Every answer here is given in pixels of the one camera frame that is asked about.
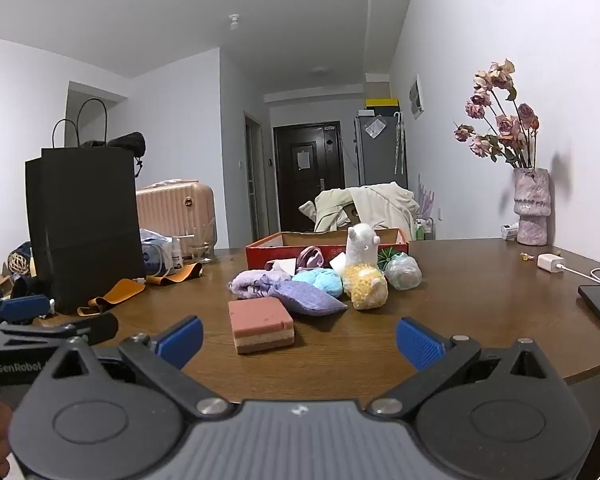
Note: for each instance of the white spray bottle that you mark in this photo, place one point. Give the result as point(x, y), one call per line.
point(177, 252)

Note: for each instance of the pink ribbed suitcase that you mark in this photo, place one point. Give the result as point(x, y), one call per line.
point(175, 210)

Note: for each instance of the folded pale umbrella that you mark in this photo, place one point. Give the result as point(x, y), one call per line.
point(399, 145)

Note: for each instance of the rattan ball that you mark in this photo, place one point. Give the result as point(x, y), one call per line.
point(18, 263)

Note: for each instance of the black paper bag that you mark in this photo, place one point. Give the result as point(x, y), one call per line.
point(85, 220)

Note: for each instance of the black box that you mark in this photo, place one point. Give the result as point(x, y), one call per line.
point(380, 110)

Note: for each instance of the white and yellow alpaca plush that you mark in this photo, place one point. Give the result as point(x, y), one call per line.
point(362, 280)

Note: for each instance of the purple cloth sachet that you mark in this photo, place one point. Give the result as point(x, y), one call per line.
point(310, 299)

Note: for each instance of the white ceiling lamp socket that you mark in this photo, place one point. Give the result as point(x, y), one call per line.
point(234, 21)

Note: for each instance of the beige coat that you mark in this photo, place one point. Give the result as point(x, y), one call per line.
point(390, 205)

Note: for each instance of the plastic bag with bottles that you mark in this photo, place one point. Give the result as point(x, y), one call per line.
point(152, 255)

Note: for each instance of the dark entrance door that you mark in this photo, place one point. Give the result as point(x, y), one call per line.
point(325, 200)

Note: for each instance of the green bottle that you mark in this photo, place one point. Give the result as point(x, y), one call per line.
point(419, 231)

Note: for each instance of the pink textured vase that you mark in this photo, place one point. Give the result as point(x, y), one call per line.
point(531, 205)

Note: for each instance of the blue plush toy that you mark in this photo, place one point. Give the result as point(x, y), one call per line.
point(317, 280)

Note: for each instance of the clear glass jar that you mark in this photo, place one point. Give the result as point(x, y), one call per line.
point(202, 247)

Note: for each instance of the purple lavender bunch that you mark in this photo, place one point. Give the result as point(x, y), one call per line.
point(424, 200)

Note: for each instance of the purple satin scrunchie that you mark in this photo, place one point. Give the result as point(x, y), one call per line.
point(310, 258)

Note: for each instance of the white triangular sponge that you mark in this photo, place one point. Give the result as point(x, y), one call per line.
point(282, 266)

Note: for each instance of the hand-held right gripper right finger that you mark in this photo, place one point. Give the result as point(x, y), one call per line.
point(417, 342)

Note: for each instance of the bubble wrap bundle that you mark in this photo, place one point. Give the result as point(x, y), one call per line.
point(402, 272)

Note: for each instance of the red cardboard box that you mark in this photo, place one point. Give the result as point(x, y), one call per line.
point(260, 255)

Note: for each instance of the black fabric pouch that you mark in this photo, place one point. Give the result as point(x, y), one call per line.
point(125, 142)

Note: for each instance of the grey interior door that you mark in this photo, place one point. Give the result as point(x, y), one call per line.
point(254, 180)

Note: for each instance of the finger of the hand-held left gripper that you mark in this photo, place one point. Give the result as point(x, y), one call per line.
point(100, 327)
point(25, 308)

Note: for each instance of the paper notice on door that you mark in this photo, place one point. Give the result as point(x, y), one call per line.
point(304, 160)

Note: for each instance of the framed wall picture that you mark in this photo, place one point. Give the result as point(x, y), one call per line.
point(416, 97)

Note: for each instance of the dried pink roses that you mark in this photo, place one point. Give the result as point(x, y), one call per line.
point(505, 125)

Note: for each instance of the paper sheet on refrigerator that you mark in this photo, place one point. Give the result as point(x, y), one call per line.
point(374, 128)

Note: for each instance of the brown cardboard carton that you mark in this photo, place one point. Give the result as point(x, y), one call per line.
point(349, 215)

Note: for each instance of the purple fluffy scrunchie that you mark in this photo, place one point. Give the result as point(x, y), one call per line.
point(250, 282)

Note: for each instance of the grey refrigerator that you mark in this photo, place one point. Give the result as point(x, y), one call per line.
point(380, 160)

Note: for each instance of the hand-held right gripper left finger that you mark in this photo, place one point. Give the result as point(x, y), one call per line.
point(182, 340)

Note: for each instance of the orange mat at left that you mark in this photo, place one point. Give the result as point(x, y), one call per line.
point(115, 295)

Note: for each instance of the pink sponge block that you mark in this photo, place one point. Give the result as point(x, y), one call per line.
point(260, 322)

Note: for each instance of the yellow box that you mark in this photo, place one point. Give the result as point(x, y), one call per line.
point(380, 102)

